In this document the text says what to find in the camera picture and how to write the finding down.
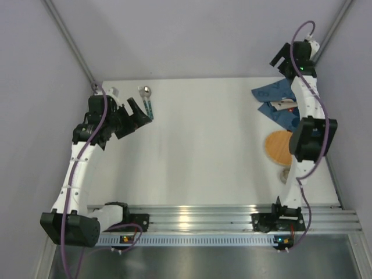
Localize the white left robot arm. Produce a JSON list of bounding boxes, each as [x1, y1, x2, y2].
[[40, 94, 152, 248]]

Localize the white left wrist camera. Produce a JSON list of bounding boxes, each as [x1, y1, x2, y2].
[[106, 87, 121, 106]]

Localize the small clear glass cup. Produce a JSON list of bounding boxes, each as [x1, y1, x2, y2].
[[280, 168, 290, 184]]

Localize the right aluminium frame post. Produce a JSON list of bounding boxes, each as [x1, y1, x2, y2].
[[314, 0, 355, 63]]

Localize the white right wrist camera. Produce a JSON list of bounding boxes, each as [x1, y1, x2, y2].
[[305, 34, 320, 60]]

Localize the metal fork patterned handle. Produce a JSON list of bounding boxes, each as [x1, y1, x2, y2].
[[138, 86, 146, 109]]

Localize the aluminium mounting rail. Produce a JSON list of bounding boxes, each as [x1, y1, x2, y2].
[[87, 205, 363, 233]]

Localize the left aluminium frame post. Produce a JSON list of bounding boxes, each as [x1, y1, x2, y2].
[[41, 0, 95, 84]]

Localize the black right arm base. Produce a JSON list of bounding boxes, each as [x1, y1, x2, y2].
[[251, 203, 305, 233]]

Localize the metal spoon patterned handle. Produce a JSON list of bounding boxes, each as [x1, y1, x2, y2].
[[143, 86, 154, 120]]

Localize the blue cartoon placemat cloth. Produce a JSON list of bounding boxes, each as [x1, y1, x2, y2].
[[251, 79, 300, 132]]

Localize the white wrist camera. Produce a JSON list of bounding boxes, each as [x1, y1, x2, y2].
[[305, 34, 320, 60], [106, 87, 121, 106]]

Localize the aluminium frame post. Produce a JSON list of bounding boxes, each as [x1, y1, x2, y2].
[[41, 0, 95, 84], [314, 0, 355, 63]]

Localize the slotted grey cable duct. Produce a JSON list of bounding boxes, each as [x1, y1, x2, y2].
[[96, 234, 293, 247]]

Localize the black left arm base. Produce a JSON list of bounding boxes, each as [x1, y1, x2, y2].
[[123, 205, 150, 232]]

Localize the round wooden plate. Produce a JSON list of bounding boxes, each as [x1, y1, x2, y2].
[[264, 131, 292, 167]]

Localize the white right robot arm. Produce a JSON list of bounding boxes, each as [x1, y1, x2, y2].
[[270, 38, 338, 218]]

